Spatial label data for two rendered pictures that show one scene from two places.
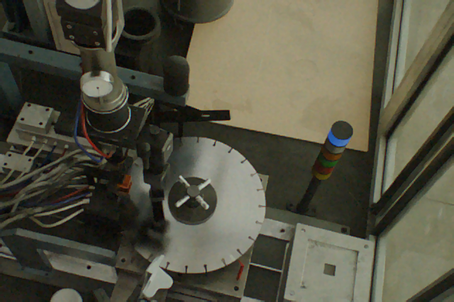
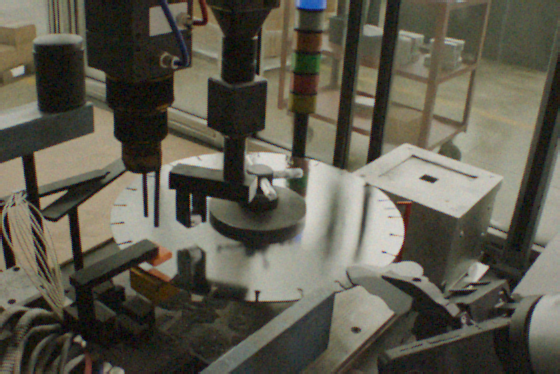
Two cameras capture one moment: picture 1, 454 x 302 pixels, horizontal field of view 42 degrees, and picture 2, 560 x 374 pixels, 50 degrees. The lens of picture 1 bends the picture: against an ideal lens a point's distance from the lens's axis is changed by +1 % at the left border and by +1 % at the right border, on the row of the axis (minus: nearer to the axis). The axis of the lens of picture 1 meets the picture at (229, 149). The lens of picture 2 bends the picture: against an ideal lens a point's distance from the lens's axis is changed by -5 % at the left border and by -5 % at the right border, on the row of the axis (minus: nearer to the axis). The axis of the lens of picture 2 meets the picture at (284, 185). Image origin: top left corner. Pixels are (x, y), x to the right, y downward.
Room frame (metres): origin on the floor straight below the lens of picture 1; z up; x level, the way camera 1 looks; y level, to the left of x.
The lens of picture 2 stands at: (0.16, 0.57, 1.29)
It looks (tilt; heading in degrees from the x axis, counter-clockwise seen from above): 27 degrees down; 302
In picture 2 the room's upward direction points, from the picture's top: 4 degrees clockwise
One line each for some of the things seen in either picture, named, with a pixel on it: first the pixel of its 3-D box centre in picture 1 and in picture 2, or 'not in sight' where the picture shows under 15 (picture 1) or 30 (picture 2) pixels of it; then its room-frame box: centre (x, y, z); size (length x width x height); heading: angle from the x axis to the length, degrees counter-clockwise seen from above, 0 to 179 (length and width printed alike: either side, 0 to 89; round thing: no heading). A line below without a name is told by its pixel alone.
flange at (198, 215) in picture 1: (192, 198); (258, 201); (0.52, 0.06, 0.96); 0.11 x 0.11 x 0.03
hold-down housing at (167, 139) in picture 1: (155, 157); (240, 27); (0.49, 0.13, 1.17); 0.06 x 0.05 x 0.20; 77
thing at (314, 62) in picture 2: (329, 155); (306, 60); (0.64, -0.22, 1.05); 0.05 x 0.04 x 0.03; 176
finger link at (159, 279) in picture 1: (159, 277); (396, 276); (0.33, 0.09, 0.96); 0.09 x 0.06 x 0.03; 164
